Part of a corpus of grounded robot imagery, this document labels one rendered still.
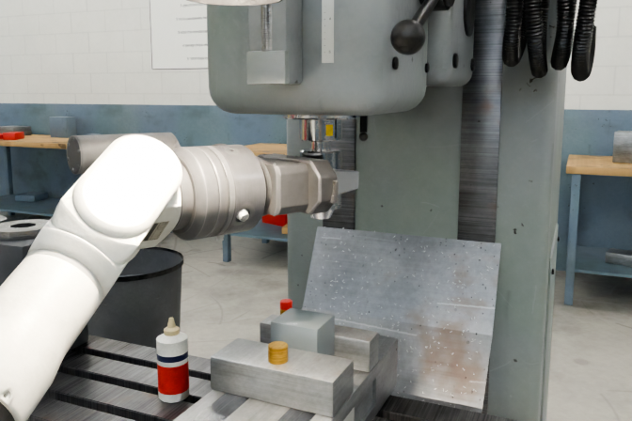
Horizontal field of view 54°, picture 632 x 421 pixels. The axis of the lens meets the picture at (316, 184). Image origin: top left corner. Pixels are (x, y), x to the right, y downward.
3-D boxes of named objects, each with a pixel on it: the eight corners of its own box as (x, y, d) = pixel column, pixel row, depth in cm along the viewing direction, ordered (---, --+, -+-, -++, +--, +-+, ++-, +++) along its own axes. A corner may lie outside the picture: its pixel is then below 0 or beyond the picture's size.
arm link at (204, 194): (244, 202, 55) (122, 218, 47) (197, 262, 62) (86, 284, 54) (197, 105, 59) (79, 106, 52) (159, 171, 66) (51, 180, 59)
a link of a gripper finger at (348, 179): (354, 193, 70) (312, 198, 66) (354, 164, 69) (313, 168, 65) (364, 194, 69) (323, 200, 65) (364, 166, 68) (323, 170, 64)
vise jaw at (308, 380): (333, 418, 63) (333, 382, 62) (210, 389, 69) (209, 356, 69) (354, 393, 68) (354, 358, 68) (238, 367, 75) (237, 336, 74)
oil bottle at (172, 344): (177, 406, 79) (174, 324, 78) (151, 399, 81) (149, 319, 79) (195, 392, 83) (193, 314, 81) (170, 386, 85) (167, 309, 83)
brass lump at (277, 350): (282, 366, 66) (282, 350, 66) (264, 363, 67) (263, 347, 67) (292, 358, 68) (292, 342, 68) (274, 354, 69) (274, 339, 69)
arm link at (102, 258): (197, 160, 53) (119, 271, 43) (162, 215, 59) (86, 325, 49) (132, 117, 52) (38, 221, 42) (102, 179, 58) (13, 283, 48)
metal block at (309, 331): (317, 380, 70) (317, 329, 69) (270, 369, 73) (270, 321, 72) (334, 361, 75) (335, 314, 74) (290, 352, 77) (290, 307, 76)
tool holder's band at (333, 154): (348, 159, 68) (349, 150, 68) (309, 161, 66) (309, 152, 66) (331, 155, 72) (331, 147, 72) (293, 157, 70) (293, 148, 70)
